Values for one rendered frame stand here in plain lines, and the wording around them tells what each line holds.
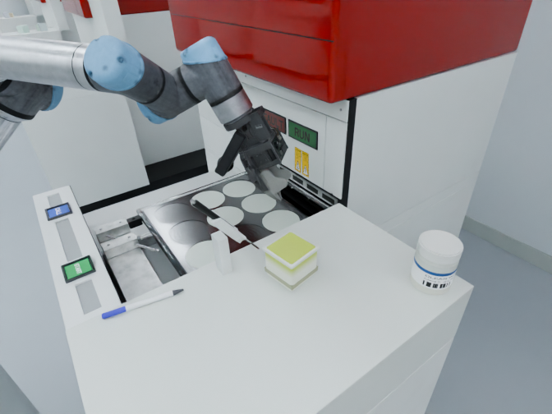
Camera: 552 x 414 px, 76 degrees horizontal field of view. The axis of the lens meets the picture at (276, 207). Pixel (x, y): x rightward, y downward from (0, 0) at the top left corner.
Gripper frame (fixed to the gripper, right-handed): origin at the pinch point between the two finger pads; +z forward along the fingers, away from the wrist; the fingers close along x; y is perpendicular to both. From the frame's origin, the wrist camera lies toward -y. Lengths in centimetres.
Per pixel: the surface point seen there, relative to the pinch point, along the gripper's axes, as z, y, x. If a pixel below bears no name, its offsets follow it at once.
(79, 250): -12.5, -38.3, -19.7
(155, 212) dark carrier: -5.1, -37.6, 3.9
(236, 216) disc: 5.1, -16.8, 6.0
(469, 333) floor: 126, 23, 52
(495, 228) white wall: 131, 50, 126
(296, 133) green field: -5.9, 4.3, 19.3
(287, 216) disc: 11.1, -4.7, 8.5
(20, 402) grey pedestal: 21, -90, -34
